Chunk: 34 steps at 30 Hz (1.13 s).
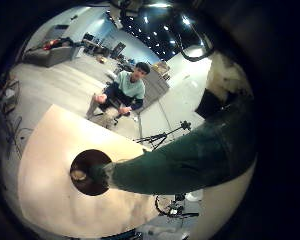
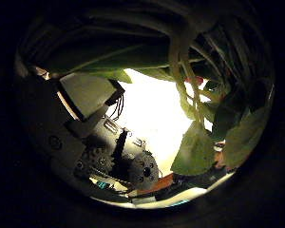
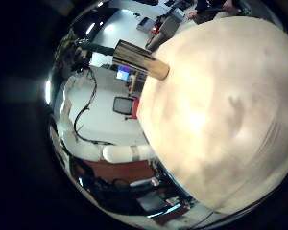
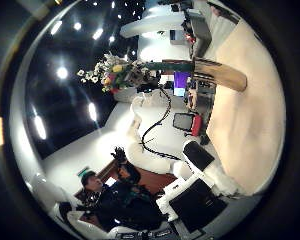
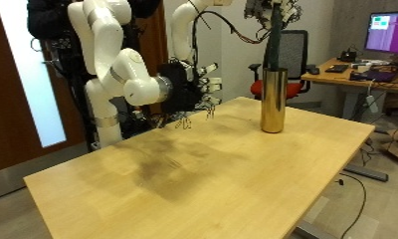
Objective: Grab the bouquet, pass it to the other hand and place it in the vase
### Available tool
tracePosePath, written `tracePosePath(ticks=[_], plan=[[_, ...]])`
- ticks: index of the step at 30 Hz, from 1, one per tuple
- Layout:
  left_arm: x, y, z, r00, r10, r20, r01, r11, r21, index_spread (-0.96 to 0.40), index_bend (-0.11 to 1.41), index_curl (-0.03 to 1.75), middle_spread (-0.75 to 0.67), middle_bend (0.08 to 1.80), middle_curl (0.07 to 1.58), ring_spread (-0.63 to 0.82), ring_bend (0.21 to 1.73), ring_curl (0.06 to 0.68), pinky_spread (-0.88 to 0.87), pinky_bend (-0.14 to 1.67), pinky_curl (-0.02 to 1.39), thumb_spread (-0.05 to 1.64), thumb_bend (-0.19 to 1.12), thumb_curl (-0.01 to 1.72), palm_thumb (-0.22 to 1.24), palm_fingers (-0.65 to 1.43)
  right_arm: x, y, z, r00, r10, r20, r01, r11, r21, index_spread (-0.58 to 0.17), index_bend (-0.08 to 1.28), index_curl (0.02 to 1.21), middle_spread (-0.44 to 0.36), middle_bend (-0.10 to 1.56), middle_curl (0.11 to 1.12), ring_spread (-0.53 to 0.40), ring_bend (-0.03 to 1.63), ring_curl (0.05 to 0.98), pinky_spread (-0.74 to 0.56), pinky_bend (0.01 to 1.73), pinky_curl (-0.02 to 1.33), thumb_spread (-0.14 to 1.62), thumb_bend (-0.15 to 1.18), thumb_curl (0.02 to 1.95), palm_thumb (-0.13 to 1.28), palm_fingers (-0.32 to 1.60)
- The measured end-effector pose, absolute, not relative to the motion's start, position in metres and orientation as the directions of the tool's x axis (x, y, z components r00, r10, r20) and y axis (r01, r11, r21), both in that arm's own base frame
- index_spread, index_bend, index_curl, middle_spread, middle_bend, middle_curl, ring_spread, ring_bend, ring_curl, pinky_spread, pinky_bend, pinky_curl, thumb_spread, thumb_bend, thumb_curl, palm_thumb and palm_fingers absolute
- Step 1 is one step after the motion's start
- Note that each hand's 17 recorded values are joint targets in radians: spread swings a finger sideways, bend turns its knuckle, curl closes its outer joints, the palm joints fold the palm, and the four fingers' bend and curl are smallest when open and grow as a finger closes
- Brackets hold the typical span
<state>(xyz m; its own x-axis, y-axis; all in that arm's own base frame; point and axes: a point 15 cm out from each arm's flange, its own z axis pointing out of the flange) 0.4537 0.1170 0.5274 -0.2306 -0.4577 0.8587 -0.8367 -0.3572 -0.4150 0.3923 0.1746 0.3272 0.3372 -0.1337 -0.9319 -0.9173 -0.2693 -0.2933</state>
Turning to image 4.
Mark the brown wooden door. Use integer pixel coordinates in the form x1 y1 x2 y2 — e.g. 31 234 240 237
73 159 178 228

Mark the computer monitor purple screen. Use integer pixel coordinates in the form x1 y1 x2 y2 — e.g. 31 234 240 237
173 70 192 98

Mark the round ceiling light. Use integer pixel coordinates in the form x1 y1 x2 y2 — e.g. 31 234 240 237
55 65 70 81

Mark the mixed flower bouquet green stem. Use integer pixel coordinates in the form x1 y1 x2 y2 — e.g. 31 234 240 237
77 51 195 95

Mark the person in dark clothes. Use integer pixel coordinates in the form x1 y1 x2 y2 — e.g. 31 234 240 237
79 145 166 233

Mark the long ceiling light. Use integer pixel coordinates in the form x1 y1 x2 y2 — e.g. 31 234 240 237
91 27 105 41
33 114 48 141
87 101 98 123

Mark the gold cylindrical vase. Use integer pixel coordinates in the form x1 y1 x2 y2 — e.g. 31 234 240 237
192 57 249 94

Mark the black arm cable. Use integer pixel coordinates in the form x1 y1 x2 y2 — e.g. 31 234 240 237
140 87 183 162

